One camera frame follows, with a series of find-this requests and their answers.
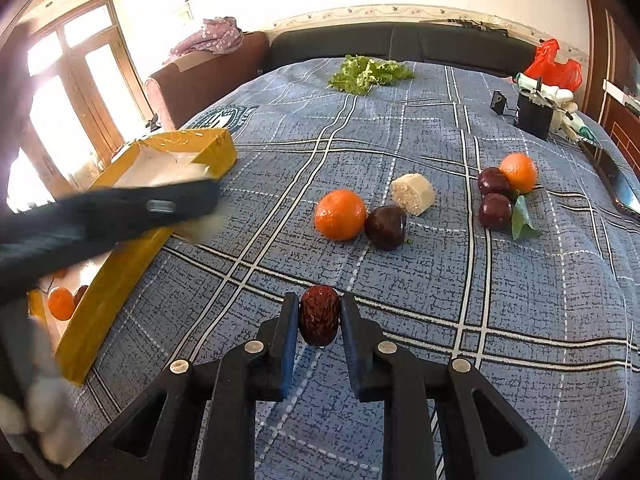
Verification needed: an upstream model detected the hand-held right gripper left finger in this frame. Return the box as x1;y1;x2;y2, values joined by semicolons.
65;292;300;480

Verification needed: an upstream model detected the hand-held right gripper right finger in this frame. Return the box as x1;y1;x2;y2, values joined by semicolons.
340;292;576;480

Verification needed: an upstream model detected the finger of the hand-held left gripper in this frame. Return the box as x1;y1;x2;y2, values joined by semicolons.
0;179;221;302

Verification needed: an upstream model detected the red dried date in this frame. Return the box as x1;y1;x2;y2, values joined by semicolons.
299;284;342;347

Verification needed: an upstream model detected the yellow cardboard box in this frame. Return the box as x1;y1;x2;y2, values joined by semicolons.
27;128;239;387

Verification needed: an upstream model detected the person's left hand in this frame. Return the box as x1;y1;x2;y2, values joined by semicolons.
0;319;87;467

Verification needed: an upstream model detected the blue plaid blanket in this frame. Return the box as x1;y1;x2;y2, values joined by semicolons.
62;56;640;480

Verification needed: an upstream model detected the small orange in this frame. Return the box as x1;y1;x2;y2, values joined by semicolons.
47;286;77;322

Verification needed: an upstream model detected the wooden glass door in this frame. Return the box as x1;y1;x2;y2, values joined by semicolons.
10;0;153;211

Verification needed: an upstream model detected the large orange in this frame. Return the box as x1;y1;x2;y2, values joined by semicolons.
314;188;367;241

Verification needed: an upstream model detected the brown armchair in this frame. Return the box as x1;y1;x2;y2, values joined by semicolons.
144;31;271;132

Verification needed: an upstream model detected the pale cake piece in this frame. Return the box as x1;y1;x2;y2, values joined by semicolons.
390;173;436;216

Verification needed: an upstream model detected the pink floral cloth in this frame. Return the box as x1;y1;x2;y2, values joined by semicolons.
169;17;245;59

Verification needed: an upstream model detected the orange with green leaf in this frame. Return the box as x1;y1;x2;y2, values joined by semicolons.
499;153;543;242

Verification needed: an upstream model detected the green lettuce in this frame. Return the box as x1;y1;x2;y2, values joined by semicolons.
327;54;416;96

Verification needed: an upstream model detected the black holder box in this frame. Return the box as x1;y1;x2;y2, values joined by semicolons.
516;91;556;141

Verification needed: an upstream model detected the black padded headboard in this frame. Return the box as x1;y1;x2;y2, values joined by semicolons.
260;21;540;79

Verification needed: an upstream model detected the black smartphone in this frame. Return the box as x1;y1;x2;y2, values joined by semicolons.
579;140;640;218

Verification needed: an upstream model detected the white plastic bottle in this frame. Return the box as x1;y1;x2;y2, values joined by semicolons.
542;86;574;107

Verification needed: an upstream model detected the red plastic bag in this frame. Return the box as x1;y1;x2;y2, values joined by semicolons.
523;38;584;92

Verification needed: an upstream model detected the wooden cabinet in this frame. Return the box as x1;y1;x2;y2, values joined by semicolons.
582;0;640;171

